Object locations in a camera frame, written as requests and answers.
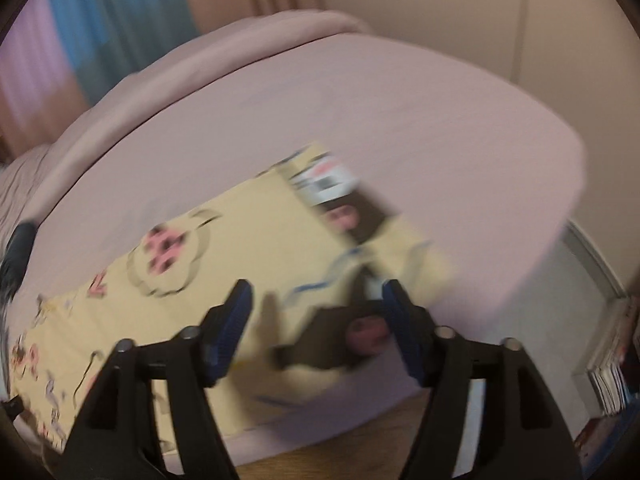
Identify pink curtain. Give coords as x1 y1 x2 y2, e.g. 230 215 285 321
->
0 0 91 158

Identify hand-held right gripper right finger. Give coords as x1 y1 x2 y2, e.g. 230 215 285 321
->
381 279 583 480

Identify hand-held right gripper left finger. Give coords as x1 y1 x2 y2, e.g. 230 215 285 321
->
57 279 253 480

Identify bed with purple sheet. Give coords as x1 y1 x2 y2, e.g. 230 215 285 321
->
0 7 588 480

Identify stack of books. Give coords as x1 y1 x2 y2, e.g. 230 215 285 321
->
584 297 640 417

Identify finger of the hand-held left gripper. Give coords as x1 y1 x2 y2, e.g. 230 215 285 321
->
0 222 39 303

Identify yellow cartoon print pants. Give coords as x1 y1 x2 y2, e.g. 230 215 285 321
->
10 142 458 453

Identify purple duvet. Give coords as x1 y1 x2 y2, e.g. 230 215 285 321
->
0 7 373 241

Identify blue curtain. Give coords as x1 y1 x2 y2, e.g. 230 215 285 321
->
45 0 198 107

